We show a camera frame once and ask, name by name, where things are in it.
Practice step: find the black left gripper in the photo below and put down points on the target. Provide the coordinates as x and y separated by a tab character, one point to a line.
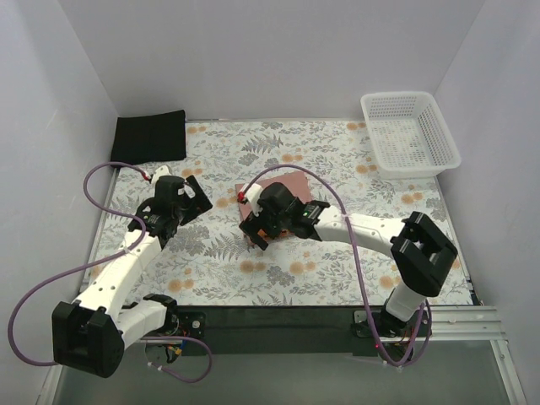
196	196

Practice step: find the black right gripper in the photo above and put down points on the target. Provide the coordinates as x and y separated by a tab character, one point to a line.
256	234

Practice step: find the pink t shirt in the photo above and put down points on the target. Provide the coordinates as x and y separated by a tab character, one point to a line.
296	181

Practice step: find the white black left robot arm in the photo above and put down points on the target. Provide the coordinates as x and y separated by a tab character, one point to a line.
92	332

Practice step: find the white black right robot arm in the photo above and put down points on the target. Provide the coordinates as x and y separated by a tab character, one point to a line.
422	252

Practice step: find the floral patterned table mat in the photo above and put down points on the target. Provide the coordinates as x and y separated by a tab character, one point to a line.
209	262

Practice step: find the folded black t shirt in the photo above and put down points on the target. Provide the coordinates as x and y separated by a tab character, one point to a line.
145	139

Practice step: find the white plastic basket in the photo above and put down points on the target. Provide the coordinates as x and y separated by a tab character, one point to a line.
409	135

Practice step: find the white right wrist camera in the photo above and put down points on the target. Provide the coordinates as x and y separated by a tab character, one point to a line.
249	194

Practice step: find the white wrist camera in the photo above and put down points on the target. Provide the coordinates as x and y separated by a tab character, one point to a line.
249	194
163	170

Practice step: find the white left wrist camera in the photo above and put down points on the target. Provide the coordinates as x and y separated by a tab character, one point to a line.
163	170

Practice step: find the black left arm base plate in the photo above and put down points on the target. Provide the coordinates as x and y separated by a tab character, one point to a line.
189	323

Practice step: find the aluminium frame rail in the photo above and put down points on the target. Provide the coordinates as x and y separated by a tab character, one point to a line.
308	355

